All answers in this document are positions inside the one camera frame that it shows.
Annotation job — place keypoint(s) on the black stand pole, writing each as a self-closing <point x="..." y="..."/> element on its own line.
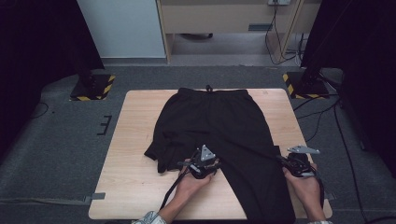
<point x="311" y="74"/>
<point x="87" y="79"/>

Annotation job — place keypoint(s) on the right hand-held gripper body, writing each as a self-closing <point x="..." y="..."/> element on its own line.
<point x="300" y="163"/>

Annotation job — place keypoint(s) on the black pants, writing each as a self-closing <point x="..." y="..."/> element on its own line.
<point x="227" y="130"/>

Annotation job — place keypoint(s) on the light wooden desk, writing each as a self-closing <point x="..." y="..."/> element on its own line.
<point x="218" y="18"/>

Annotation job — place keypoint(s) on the white cabinet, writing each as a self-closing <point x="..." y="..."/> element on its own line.
<point x="124" y="28"/>

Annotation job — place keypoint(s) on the white power strip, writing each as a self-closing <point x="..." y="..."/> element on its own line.
<point x="278" y="2"/>

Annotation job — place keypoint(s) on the black curtain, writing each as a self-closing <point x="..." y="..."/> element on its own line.
<point x="364" y="62"/>
<point x="40" y="46"/>

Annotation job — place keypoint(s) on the grey desk label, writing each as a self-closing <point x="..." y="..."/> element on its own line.
<point x="260" y="27"/>

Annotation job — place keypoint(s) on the striped black stand base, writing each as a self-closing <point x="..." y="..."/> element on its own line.
<point x="306" y="90"/>
<point x="99" y="90"/>

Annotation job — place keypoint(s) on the person's left hand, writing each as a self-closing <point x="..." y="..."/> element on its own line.
<point x="190" y="185"/>

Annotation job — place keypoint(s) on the person's right hand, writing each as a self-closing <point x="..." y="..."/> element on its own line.
<point x="303" y="189"/>

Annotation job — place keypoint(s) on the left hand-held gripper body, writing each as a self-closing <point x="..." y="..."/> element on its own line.
<point x="200" y="166"/>

